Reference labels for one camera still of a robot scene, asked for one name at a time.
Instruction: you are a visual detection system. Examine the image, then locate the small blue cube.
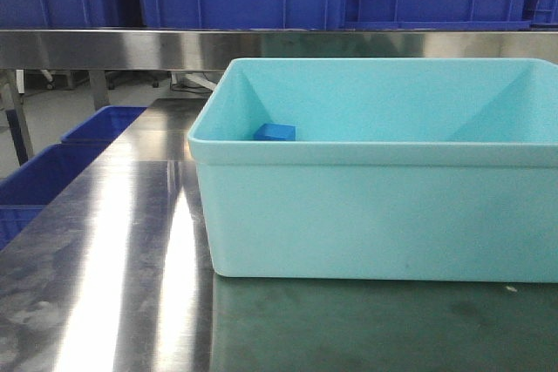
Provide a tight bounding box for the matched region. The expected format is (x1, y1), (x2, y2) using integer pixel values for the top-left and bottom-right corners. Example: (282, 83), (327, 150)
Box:
(253, 123), (296, 141)

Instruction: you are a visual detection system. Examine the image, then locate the light teal plastic tub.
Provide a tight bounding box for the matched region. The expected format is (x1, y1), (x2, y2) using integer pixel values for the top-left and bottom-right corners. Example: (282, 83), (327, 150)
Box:
(187, 57), (558, 283)

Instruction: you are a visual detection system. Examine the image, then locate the blue floor bin far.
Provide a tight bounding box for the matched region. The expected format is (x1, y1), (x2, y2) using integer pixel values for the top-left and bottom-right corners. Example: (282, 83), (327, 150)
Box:
(60, 105), (146, 145)

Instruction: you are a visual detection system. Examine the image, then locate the blue floor bin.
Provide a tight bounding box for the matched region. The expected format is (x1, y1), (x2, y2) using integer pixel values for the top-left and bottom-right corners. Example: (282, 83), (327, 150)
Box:
(1, 144), (105, 247)
(60, 105), (146, 145)

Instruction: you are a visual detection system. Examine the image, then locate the blue floor bin near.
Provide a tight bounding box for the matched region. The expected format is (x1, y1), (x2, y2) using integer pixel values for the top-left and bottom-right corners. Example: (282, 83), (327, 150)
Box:
(1, 144), (105, 247)

